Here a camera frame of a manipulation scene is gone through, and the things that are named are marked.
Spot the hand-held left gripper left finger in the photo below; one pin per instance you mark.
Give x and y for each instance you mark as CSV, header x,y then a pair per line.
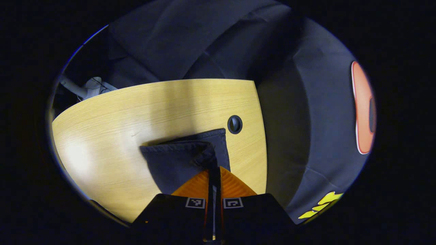
x,y
170,214

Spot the black backdrop cloth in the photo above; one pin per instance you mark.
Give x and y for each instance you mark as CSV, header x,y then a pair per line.
x,y
289,102

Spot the white desk leg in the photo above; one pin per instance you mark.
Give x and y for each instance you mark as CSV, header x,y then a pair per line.
x,y
76,89

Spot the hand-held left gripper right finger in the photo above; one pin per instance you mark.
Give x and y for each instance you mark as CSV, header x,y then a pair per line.
x,y
255,214

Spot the dark blue jeans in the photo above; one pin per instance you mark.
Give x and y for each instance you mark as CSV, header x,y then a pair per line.
x,y
170,163

